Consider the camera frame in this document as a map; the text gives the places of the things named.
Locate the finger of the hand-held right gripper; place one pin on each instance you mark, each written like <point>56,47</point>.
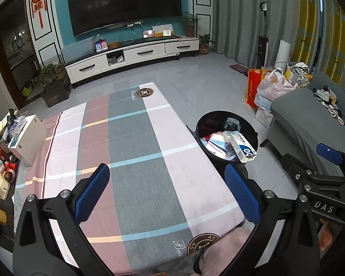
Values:
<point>293,166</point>
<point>329,153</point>

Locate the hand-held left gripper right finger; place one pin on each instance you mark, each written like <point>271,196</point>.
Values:
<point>241,192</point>

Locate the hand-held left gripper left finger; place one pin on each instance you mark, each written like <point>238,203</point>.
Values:
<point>92,189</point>

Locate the clear plastic wrapper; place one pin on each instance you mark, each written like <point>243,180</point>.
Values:
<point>231,153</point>

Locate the white blue medicine box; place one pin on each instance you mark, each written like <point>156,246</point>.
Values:
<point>244,148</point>

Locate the black trash bin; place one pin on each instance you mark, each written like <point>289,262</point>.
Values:
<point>210,123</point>

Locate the person's right hand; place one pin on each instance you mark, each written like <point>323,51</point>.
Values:
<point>326,237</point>

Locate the grey sofa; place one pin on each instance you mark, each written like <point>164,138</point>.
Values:
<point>293,120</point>

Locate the black white patterned cloth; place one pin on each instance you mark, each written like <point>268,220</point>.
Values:
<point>327,97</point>

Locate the white cardboard box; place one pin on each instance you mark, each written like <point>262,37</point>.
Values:
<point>263,118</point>

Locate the person's pink fleece pants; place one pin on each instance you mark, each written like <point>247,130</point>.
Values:
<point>227,250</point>

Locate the white storage box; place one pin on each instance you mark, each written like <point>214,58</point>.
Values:
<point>28,143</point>

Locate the white plastic bag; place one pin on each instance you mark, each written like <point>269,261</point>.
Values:
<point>271,86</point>

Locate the pile of patterned clothes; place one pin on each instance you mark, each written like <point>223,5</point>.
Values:
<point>300,70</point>

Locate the red shopping bag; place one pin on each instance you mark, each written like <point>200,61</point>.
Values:
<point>251,89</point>

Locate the pile of household clutter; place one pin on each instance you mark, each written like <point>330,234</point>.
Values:
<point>0,172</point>

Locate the clear plastic organizer box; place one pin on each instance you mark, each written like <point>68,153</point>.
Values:
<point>17,126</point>

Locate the potted plants in black planter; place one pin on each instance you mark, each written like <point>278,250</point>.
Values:
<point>56,89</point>

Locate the brown doormat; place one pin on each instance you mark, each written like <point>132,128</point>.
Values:
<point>239,69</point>

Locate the white upright panel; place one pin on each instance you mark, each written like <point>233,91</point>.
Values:
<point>284,50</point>

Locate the green basin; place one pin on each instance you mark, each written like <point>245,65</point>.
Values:
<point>28,92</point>

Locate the yellow curtain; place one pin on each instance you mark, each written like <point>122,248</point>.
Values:
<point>307,34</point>

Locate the upright vacuum cleaner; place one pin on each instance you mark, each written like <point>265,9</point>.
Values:
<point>261,49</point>

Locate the glass aquarium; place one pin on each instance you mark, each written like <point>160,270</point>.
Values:
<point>76,50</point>

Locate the white TV cabinet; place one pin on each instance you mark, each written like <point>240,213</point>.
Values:
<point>143,52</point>

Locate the small potted plant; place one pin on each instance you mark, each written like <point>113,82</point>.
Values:
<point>204,47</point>

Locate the grey curtain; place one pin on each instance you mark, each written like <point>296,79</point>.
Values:
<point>238,11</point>

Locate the white power strip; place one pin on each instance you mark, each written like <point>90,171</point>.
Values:
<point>123,25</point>

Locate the tall potted plant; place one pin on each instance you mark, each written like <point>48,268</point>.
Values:
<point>190,28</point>

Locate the white cardboard sheet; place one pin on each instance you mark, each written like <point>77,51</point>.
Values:
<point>161,28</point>

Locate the large black television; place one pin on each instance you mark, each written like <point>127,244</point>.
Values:
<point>123,3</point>

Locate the red hanging knot ornament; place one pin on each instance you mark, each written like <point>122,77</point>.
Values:
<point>38,1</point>

